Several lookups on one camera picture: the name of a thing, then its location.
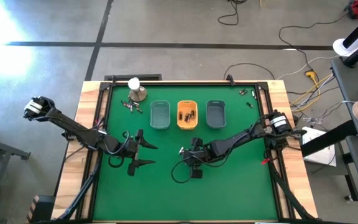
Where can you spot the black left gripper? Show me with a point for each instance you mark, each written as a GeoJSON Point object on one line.
{"type": "Point", "coordinates": [129, 147]}

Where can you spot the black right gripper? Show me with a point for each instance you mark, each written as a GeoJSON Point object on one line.
{"type": "Point", "coordinates": [199, 154]}

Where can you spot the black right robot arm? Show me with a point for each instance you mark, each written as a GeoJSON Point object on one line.
{"type": "Point", "coordinates": [244, 137]}

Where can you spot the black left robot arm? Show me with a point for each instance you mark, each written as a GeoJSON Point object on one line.
{"type": "Point", "coordinates": [64, 121]}

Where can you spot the yellow plastic bin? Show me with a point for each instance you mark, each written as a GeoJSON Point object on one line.
{"type": "Point", "coordinates": [187, 126]}

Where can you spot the light teal plastic bin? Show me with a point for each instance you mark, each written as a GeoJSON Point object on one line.
{"type": "Point", "coordinates": [159, 123]}

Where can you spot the slate blue plastic bin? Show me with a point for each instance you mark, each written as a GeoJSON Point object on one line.
{"type": "Point", "coordinates": [216, 115]}

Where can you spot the red tag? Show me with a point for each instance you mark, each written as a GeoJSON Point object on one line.
{"type": "Point", "coordinates": [264, 161]}

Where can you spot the black table clamp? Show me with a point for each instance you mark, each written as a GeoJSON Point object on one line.
{"type": "Point", "coordinates": [113, 78]}
{"type": "Point", "coordinates": [230, 80]}

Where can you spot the black box striped edge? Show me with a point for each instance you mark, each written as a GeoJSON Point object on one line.
{"type": "Point", "coordinates": [43, 208]}

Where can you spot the white sheet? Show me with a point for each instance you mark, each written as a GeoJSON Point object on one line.
{"type": "Point", "coordinates": [319, 155]}

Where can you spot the thick black beam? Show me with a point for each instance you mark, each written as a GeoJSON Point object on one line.
{"type": "Point", "coordinates": [328, 140]}

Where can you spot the white black tower fan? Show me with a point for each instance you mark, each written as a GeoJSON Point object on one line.
{"type": "Point", "coordinates": [342, 46]}

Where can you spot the black table frame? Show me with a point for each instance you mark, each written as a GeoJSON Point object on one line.
{"type": "Point", "coordinates": [182, 83]}

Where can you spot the black diagonal frame strut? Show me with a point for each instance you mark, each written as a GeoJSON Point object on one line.
{"type": "Point", "coordinates": [83, 189]}
{"type": "Point", "coordinates": [288, 195]}

